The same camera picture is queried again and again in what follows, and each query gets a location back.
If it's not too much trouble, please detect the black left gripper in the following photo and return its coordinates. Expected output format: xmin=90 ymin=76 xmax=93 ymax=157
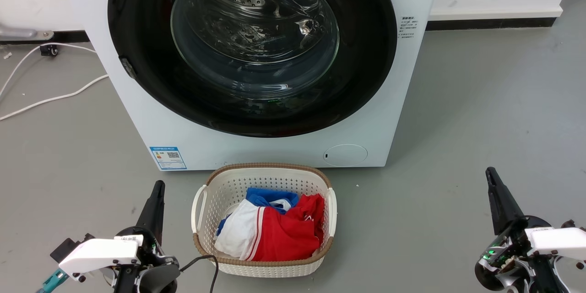
xmin=114 ymin=180 xmax=180 ymax=293

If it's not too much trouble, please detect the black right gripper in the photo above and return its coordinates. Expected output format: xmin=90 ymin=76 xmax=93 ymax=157
xmin=475 ymin=167 xmax=570 ymax=293

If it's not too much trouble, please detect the black round glass washer door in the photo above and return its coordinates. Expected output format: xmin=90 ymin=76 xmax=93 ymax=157
xmin=108 ymin=0 xmax=398 ymax=138

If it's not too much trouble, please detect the white front-load washing machine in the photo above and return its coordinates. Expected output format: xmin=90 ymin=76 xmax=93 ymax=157
xmin=55 ymin=0 xmax=444 ymax=172

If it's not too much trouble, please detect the blue energy label sticker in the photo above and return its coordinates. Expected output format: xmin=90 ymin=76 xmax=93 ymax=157
xmin=149 ymin=146 xmax=187 ymax=171

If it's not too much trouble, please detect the white perforated laundry basket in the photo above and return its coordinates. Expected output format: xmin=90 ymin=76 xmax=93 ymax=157
xmin=191 ymin=163 xmax=338 ymax=278

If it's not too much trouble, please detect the blue garment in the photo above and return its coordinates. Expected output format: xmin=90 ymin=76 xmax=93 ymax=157
xmin=216 ymin=187 xmax=299 ymax=236

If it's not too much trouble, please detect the red and white garment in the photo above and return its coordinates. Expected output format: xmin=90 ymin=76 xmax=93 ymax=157
xmin=214 ymin=194 xmax=326 ymax=262

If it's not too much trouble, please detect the round white filter cover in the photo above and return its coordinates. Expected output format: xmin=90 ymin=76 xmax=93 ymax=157
xmin=323 ymin=144 xmax=369 ymax=167

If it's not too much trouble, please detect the black baseboard strip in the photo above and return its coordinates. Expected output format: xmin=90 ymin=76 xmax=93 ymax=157
xmin=426 ymin=17 xmax=557 ymax=31

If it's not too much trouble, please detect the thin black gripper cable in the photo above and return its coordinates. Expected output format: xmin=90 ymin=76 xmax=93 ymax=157
xmin=179 ymin=255 xmax=220 ymax=293

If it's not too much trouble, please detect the teal cable connector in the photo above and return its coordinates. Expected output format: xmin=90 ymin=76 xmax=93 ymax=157
xmin=37 ymin=269 xmax=69 ymax=293

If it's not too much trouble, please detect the white floor cable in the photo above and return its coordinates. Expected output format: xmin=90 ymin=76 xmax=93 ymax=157
xmin=0 ymin=74 xmax=109 ymax=121
xmin=0 ymin=43 xmax=99 ymax=98

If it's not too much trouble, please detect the grey metal bracket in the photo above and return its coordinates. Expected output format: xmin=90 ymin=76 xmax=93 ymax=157
xmin=0 ymin=23 xmax=54 ymax=42

